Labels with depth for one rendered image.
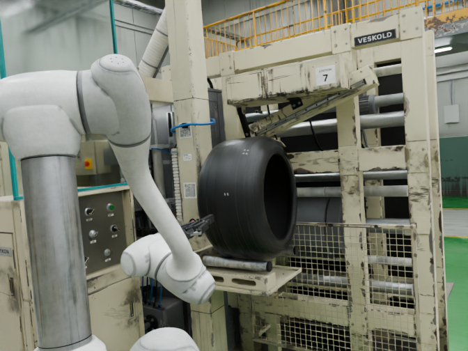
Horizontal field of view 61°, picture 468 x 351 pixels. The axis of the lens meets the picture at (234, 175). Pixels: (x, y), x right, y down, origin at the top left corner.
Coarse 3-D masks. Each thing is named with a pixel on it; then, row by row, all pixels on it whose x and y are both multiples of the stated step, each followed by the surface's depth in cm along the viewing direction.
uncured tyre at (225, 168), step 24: (240, 144) 171; (264, 144) 171; (216, 168) 166; (240, 168) 160; (264, 168) 164; (288, 168) 192; (216, 192) 162; (240, 192) 157; (264, 192) 211; (288, 192) 204; (216, 216) 162; (240, 216) 157; (264, 216) 161; (288, 216) 201; (216, 240) 168; (240, 240) 162; (264, 240) 163; (288, 240) 183
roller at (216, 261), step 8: (208, 256) 182; (216, 256) 181; (208, 264) 181; (216, 264) 179; (224, 264) 176; (232, 264) 174; (240, 264) 172; (248, 264) 170; (256, 264) 168; (264, 264) 166
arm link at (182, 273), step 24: (144, 144) 91; (120, 168) 97; (144, 168) 97; (144, 192) 100; (168, 216) 103; (168, 240) 105; (168, 264) 113; (192, 264) 111; (168, 288) 116; (192, 288) 111
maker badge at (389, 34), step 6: (390, 30) 193; (360, 36) 200; (366, 36) 199; (372, 36) 197; (378, 36) 196; (384, 36) 194; (390, 36) 193; (354, 42) 202; (360, 42) 200; (366, 42) 199; (372, 42) 198
